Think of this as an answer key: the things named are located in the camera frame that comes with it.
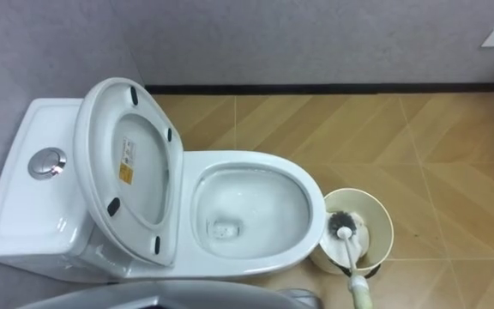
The white ceramic toilet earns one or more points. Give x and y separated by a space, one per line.
238 266

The white toilet brush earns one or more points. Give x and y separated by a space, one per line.
350 244

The white toilet seat lid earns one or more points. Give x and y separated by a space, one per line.
101 129

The cream round waste bin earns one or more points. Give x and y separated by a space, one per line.
380 223

